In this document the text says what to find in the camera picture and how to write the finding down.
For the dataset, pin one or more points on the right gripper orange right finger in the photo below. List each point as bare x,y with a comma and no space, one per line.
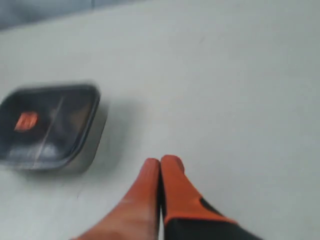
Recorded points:
186,213

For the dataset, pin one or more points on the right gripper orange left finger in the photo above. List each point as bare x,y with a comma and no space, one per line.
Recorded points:
137,215

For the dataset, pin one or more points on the dark transparent lid orange valve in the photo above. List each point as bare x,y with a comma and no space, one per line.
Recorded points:
47,125

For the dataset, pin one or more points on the steel two-compartment lunch box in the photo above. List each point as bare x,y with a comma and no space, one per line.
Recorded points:
87,150

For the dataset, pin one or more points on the wrinkled blue-grey backdrop cloth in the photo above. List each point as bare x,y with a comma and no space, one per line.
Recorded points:
20,12

